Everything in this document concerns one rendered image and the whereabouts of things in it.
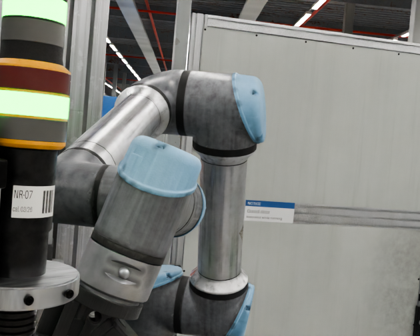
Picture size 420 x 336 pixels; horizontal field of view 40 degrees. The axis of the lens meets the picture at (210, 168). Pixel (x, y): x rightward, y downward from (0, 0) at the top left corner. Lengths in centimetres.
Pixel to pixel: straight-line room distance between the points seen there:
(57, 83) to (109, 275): 26
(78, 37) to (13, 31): 99
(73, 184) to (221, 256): 49
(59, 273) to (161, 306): 83
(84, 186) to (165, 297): 55
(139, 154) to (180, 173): 4
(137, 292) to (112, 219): 7
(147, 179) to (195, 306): 65
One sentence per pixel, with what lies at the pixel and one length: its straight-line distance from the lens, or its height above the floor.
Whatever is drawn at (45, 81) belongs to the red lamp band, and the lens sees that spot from 32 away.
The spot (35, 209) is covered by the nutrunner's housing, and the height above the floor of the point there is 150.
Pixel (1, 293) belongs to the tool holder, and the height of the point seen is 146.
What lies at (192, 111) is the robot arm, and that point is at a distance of 98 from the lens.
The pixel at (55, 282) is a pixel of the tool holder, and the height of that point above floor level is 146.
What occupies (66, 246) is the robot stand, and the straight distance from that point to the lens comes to 133.
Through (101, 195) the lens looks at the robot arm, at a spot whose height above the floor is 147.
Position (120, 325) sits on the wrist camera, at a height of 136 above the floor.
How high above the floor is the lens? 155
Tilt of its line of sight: 3 degrees down
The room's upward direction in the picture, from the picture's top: 5 degrees clockwise
